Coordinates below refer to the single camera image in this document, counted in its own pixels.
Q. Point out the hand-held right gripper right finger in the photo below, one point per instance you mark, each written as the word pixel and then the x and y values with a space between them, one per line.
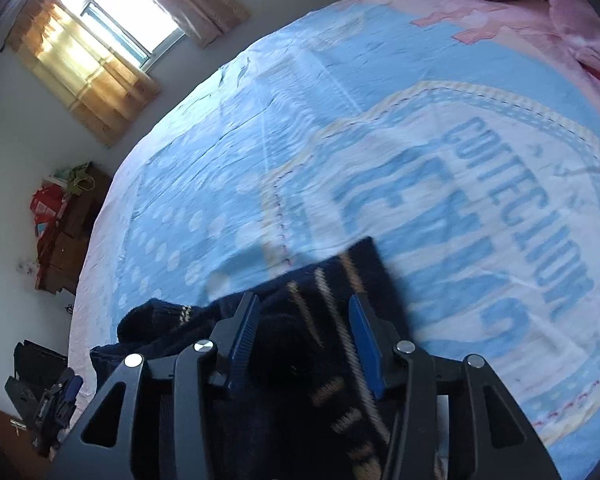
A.
pixel 367 350

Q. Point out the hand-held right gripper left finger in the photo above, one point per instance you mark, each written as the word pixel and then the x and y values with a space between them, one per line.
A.
pixel 245 345

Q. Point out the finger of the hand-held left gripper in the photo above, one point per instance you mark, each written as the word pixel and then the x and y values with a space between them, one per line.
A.
pixel 73 386

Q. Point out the navy patterned knit sweater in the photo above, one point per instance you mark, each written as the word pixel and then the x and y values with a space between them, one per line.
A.
pixel 300 320

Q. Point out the black folding chair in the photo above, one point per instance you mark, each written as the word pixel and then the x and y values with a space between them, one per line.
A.
pixel 30 360

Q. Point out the red cloth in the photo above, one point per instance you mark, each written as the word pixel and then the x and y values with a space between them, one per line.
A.
pixel 45 247

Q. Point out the wooden cabinet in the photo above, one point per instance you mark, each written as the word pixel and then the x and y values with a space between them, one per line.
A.
pixel 75 240

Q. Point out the red gift bag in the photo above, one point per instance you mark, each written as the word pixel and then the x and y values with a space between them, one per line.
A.
pixel 45 205

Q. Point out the bed with printed sheet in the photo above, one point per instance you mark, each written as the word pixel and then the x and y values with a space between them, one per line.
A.
pixel 430 160

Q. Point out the yellow curtain panel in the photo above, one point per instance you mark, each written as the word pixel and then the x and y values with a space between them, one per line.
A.
pixel 80 70
pixel 195 0

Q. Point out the sliding window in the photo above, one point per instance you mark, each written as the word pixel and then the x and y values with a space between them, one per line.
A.
pixel 125 10

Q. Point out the pink blanket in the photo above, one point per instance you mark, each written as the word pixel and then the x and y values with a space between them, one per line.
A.
pixel 590 25

